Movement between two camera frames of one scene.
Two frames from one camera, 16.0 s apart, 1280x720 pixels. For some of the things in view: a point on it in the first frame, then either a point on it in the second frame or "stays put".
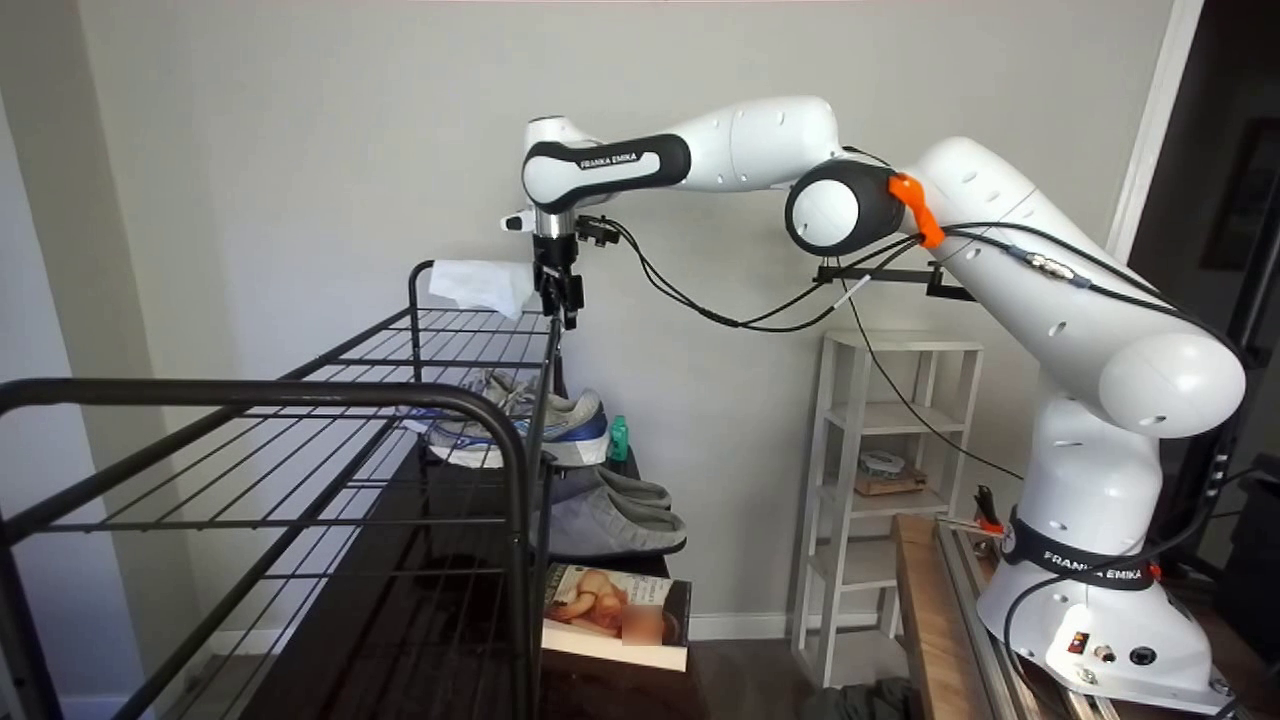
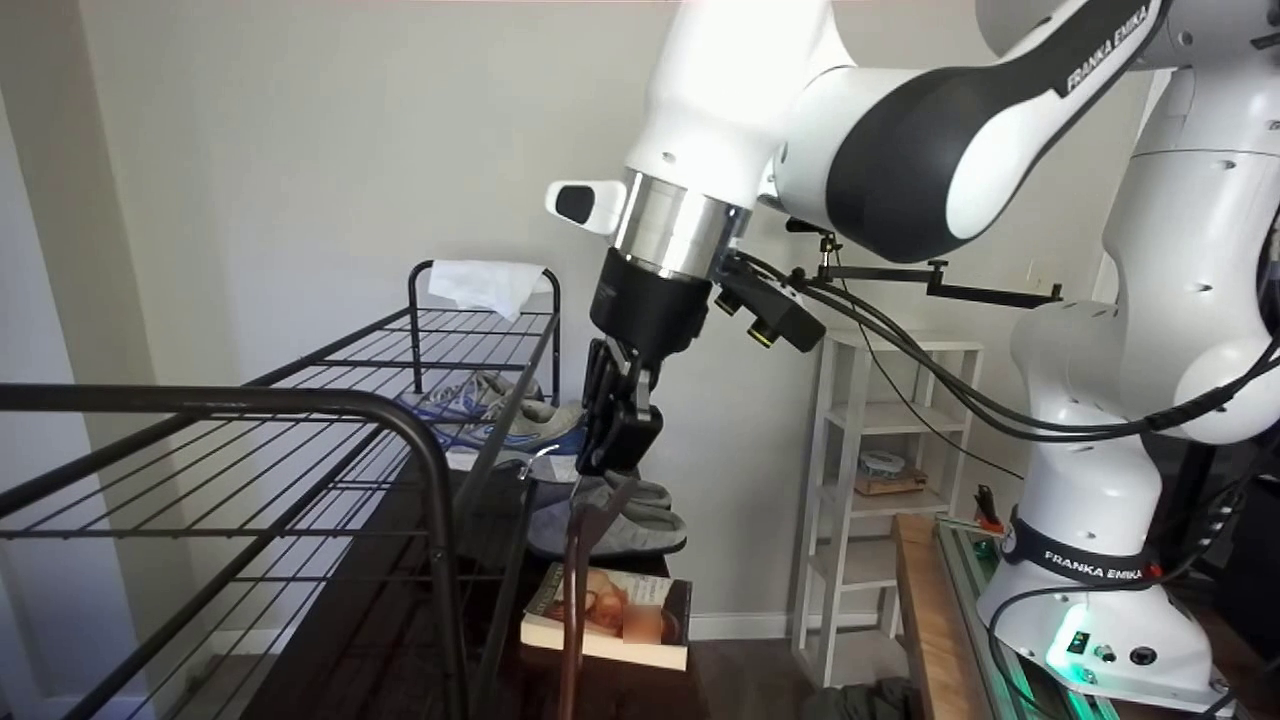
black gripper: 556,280 → 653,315
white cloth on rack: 485,280 stays put
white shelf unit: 891,439 stays put
